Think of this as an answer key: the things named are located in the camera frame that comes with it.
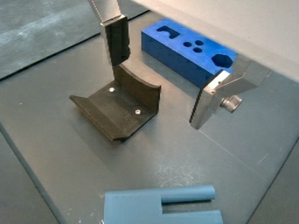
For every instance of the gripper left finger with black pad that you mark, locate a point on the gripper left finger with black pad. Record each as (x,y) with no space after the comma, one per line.
(113,26)

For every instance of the black curved fixture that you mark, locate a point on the black curved fixture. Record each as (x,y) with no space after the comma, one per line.
(121,106)

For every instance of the blue foam shape board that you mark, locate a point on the blue foam shape board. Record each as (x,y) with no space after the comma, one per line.
(193,56)

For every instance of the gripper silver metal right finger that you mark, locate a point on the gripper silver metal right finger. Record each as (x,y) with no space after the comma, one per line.
(219,94)

